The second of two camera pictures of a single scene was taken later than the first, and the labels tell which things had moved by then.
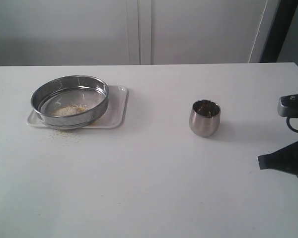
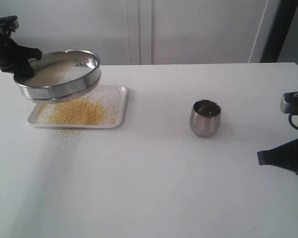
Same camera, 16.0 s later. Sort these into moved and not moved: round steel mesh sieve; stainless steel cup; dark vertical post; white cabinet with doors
Moved: round steel mesh sieve
Not moved: white cabinet with doors; stainless steel cup; dark vertical post
